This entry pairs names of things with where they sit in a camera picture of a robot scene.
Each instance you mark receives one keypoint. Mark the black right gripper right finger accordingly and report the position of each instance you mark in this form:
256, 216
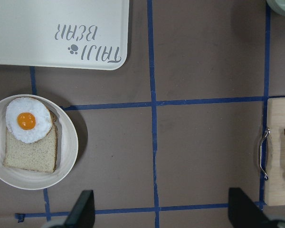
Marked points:
243, 212

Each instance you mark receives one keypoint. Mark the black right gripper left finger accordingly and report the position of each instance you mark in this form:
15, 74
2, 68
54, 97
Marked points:
82, 214

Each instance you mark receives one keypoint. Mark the white round plate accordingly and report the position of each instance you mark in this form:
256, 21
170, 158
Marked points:
66, 154

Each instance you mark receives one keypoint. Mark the wooden cutting board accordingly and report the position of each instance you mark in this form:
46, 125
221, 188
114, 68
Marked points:
272, 150

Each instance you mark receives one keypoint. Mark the fried egg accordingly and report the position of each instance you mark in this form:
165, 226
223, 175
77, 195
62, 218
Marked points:
28, 119

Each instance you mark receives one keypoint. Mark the cream bear tray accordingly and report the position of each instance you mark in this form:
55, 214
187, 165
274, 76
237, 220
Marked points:
85, 34

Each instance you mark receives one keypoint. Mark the light green bowl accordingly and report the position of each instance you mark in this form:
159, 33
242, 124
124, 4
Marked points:
278, 6

